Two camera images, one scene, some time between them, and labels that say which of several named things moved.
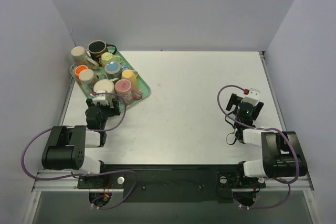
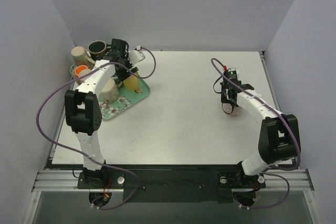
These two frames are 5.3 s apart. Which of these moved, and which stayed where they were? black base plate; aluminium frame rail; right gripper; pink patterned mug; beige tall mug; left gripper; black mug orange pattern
Moved: pink patterned mug; right gripper; left gripper
Stayed: aluminium frame rail; black mug orange pattern; beige tall mug; black base plate
